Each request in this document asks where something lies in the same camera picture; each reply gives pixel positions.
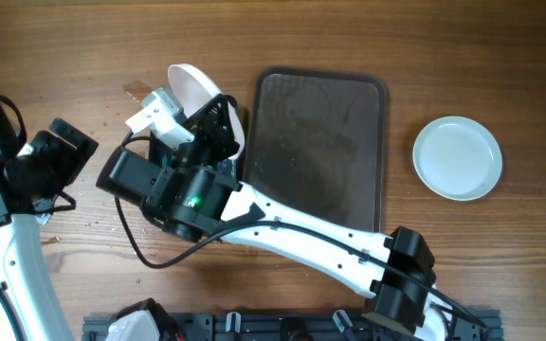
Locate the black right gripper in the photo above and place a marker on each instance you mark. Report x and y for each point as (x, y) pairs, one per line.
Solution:
(213, 126)

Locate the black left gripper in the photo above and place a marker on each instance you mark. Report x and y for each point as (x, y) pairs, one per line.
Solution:
(71, 158)

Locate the white plate blue stain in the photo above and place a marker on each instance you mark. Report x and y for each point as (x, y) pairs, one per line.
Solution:
(193, 88)

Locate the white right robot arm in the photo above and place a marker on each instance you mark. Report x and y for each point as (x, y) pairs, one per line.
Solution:
(394, 271)

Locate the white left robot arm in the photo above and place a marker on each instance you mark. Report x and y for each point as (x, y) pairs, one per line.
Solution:
(29, 308)

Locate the dark brown serving tray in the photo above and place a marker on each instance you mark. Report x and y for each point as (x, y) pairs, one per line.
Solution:
(317, 143)

